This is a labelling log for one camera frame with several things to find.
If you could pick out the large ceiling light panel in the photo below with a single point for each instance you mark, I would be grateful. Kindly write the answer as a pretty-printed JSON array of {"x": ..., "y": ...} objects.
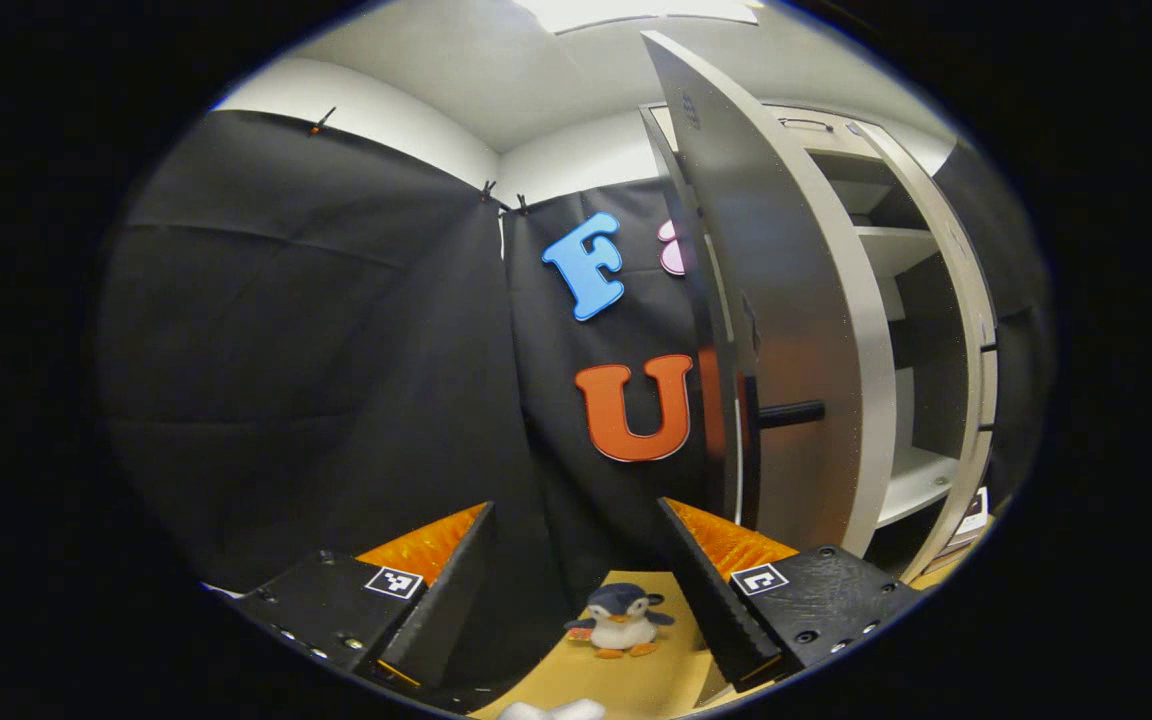
[{"x": 636, "y": 12}]

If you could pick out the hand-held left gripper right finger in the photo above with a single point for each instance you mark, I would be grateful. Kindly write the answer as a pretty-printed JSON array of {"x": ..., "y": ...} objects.
[{"x": 711, "y": 600}]

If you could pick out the grey cabinet drawer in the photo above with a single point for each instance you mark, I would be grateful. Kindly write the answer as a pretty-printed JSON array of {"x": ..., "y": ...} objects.
[{"x": 836, "y": 140}]

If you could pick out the grey cabinet door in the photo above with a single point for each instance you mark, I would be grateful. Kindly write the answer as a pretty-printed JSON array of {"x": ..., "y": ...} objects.
[
  {"x": 978, "y": 390},
  {"x": 796, "y": 300}
]

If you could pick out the penguin plush toy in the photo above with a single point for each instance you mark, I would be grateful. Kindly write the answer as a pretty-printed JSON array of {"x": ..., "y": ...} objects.
[{"x": 621, "y": 625}]

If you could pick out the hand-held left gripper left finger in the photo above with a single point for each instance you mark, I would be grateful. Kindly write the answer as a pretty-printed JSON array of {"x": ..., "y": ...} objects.
[{"x": 446, "y": 600}]

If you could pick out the orange-tipped black clip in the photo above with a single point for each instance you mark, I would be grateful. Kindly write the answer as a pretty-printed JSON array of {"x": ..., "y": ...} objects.
[{"x": 319, "y": 125}]

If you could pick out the black backdrop cloth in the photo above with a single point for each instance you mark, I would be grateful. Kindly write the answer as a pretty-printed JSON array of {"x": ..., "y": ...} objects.
[{"x": 286, "y": 350}]

